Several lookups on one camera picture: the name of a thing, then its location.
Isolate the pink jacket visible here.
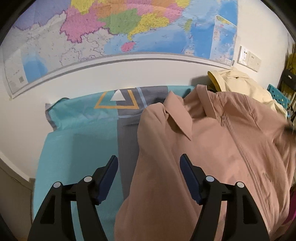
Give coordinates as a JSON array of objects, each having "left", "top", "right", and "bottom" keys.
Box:
[{"left": 114, "top": 85, "right": 295, "bottom": 240}]

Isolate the black shoulder bag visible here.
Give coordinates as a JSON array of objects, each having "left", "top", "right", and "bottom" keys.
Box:
[{"left": 282, "top": 70, "right": 296, "bottom": 91}]

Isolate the teal grey bed sheet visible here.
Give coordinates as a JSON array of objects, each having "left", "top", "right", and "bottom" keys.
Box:
[{"left": 33, "top": 86, "right": 192, "bottom": 240}]

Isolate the teal perforated plastic basket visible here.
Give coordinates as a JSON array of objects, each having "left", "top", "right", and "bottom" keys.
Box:
[{"left": 267, "top": 84, "right": 290, "bottom": 109}]

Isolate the cream jacket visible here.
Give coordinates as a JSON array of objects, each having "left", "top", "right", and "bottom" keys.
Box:
[{"left": 208, "top": 68, "right": 287, "bottom": 118}]

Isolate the yellow garment on rack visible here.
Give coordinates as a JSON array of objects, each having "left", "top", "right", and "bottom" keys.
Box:
[{"left": 286, "top": 53, "right": 296, "bottom": 75}]

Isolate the white double wall socket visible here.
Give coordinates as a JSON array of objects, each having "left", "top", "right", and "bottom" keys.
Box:
[{"left": 237, "top": 46, "right": 261, "bottom": 72}]

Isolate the colourful wall map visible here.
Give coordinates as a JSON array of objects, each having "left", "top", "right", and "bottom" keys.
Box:
[{"left": 1, "top": 1, "right": 238, "bottom": 97}]

